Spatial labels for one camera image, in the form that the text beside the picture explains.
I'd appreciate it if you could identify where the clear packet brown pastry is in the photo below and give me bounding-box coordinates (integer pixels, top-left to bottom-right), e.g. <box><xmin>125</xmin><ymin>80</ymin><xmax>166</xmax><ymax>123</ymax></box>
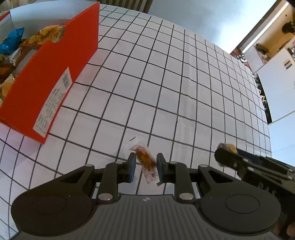
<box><xmin>124</xmin><ymin>136</ymin><xmax>161</xmax><ymax>188</ymax></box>

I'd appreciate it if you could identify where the round brown snack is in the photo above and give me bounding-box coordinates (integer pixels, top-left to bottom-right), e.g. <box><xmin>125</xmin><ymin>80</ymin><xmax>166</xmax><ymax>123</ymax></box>
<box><xmin>218</xmin><ymin>143</ymin><xmax>238</xmax><ymax>155</ymax></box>

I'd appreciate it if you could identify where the brown Oreo snack bag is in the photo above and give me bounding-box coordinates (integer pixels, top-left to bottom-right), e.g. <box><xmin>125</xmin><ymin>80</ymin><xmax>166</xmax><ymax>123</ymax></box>
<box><xmin>0</xmin><ymin>63</ymin><xmax>15</xmax><ymax>83</ymax></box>

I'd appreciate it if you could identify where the white orange snack wrapper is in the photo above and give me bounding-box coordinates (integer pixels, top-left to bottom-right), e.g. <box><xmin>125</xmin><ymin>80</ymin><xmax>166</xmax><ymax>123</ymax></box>
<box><xmin>8</xmin><ymin>47</ymin><xmax>22</xmax><ymax>66</ymax></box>

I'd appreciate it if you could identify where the checkered white tablecloth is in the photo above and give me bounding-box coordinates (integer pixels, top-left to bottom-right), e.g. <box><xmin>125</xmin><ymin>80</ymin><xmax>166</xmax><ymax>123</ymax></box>
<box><xmin>1</xmin><ymin>4</ymin><xmax>271</xmax><ymax>239</ymax></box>

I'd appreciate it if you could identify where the red cardboard box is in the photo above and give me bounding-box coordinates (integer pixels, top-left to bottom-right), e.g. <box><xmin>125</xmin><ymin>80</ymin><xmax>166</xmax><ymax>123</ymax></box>
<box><xmin>1</xmin><ymin>1</ymin><xmax>100</xmax><ymax>143</ymax></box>

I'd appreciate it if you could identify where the red chips bag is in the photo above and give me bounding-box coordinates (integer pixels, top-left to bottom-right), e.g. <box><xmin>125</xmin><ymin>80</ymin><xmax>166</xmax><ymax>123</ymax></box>
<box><xmin>22</xmin><ymin>25</ymin><xmax>65</xmax><ymax>47</ymax></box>

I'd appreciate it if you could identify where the dark wooden chair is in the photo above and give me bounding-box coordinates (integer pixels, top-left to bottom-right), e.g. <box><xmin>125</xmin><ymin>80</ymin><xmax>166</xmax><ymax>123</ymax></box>
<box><xmin>112</xmin><ymin>0</ymin><xmax>152</xmax><ymax>13</ymax></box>

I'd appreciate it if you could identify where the blue cookie packet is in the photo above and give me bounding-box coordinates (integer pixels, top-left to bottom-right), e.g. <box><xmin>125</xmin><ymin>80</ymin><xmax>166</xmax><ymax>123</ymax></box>
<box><xmin>0</xmin><ymin>28</ymin><xmax>25</xmax><ymax>54</ymax></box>

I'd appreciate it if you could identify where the white wall cabinet unit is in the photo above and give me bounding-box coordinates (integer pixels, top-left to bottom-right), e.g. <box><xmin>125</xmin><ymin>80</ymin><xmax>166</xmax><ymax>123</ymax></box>
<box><xmin>239</xmin><ymin>0</ymin><xmax>295</xmax><ymax>160</ymax></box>

